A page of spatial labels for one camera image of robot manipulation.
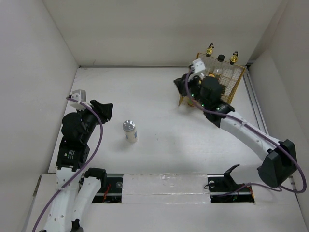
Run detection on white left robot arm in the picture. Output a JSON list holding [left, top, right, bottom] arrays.
[[33, 96, 113, 232]]

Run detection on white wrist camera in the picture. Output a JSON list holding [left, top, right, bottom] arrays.
[[189, 58, 206, 75], [69, 89, 86, 111]]

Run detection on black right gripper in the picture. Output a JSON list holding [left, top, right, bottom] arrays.
[[173, 72, 209, 109]]

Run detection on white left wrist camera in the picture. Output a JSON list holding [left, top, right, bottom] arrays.
[[69, 89, 86, 111]]

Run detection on left white shaker jar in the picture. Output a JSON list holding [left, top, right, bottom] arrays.
[[123, 120, 138, 143]]

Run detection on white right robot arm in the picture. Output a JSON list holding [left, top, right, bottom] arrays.
[[173, 75, 299, 190]]

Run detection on glass cruet dark liquid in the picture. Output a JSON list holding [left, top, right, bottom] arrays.
[[221, 51, 239, 87]]

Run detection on black cap sauce bottle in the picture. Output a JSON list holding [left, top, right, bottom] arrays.
[[213, 54, 225, 76]]

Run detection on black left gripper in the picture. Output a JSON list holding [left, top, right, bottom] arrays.
[[77, 99, 112, 142]]

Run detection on clear glass bottle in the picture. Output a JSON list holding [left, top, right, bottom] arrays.
[[205, 43, 214, 76]]

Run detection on yellow wire basket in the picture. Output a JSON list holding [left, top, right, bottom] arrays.
[[179, 53, 245, 104]]

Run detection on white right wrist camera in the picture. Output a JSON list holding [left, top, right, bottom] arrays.
[[189, 58, 206, 75]]

